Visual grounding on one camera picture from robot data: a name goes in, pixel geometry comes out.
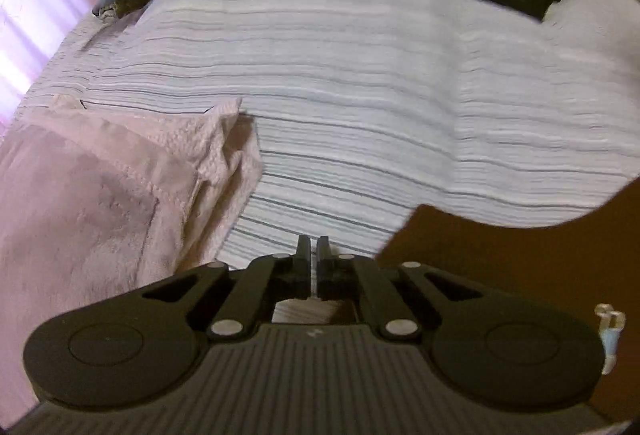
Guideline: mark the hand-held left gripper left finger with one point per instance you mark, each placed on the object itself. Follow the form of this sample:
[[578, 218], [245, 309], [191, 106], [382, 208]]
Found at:
[[303, 265]]

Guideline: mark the white plastic clip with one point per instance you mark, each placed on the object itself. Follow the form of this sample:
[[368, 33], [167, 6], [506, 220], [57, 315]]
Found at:
[[610, 335]]

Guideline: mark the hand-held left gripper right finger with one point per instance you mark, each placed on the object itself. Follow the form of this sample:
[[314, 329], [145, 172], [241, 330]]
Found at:
[[324, 265]]

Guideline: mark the pink curtain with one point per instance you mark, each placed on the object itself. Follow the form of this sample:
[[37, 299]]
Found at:
[[30, 15]]

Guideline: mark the white striped bed sheet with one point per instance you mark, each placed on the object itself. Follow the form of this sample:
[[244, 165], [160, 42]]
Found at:
[[350, 90]]

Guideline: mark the pink textured blanket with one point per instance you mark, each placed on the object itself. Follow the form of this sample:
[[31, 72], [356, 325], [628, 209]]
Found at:
[[100, 195]]

